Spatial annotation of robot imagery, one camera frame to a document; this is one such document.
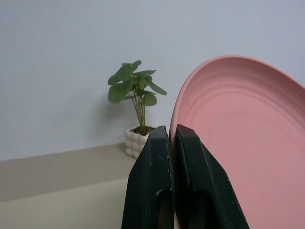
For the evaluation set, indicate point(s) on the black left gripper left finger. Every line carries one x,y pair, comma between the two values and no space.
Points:
149,176

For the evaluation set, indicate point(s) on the white bubble plant pot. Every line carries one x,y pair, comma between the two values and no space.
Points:
133,143

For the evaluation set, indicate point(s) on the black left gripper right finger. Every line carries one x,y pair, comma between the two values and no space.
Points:
202,181

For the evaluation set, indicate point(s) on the green potted plant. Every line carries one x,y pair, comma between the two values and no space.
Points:
133,88

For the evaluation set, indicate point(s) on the pink ribbed plate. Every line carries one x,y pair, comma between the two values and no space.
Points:
247,133

